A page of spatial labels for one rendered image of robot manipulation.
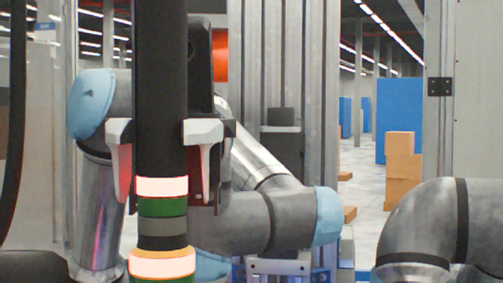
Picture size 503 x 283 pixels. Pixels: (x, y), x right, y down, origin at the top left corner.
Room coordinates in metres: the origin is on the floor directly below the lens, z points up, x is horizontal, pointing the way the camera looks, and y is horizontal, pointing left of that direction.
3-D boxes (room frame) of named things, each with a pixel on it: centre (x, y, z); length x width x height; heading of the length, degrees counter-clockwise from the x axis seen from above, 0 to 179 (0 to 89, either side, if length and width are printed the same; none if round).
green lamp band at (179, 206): (0.40, 0.06, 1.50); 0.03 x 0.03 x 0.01
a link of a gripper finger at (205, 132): (0.42, 0.04, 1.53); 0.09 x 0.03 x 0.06; 9
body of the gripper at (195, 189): (0.53, 0.06, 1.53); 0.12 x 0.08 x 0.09; 0
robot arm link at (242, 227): (0.69, 0.05, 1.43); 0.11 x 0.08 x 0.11; 117
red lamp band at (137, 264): (0.40, 0.06, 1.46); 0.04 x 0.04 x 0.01
